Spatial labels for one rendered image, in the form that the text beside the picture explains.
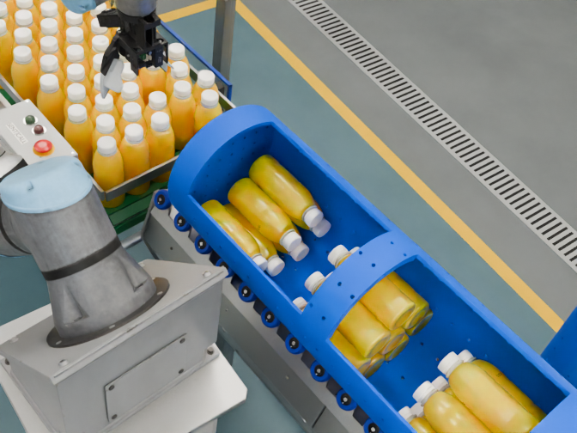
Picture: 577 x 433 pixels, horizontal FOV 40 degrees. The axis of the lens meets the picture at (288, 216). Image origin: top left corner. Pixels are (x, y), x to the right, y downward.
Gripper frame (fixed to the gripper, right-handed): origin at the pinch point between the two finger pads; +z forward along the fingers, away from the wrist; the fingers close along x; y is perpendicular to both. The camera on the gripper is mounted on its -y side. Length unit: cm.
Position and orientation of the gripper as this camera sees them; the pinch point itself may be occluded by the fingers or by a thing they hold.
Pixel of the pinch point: (132, 82)
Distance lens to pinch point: 164.6
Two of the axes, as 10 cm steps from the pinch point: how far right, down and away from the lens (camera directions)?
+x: 7.5, -4.4, 4.9
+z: -1.2, 6.4, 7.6
